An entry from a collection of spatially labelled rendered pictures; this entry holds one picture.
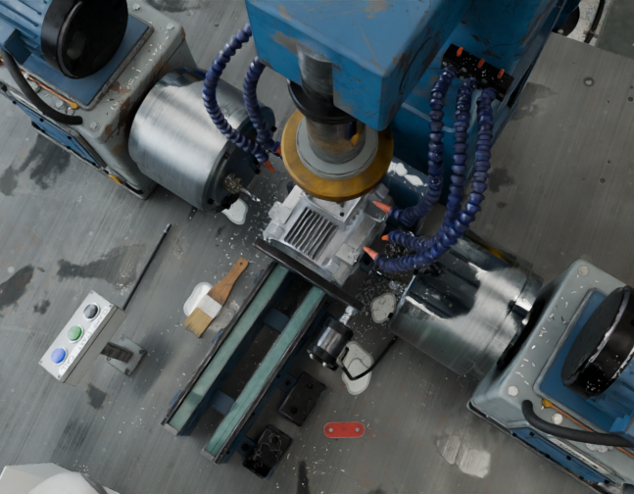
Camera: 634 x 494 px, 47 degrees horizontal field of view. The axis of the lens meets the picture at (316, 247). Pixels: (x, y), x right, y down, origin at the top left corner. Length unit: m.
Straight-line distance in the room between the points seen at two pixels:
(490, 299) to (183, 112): 0.66
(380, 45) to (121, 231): 1.08
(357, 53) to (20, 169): 1.23
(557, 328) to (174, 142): 0.77
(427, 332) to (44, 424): 0.88
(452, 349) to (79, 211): 0.95
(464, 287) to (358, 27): 0.61
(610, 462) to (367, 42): 0.82
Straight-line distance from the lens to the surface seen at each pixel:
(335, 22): 0.84
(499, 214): 1.74
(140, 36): 1.52
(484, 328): 1.31
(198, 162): 1.41
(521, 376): 1.31
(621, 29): 2.99
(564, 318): 1.34
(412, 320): 1.33
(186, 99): 1.45
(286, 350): 1.53
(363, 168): 1.15
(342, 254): 1.40
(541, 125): 1.84
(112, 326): 1.47
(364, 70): 0.83
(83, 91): 1.50
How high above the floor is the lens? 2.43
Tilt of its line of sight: 75 degrees down
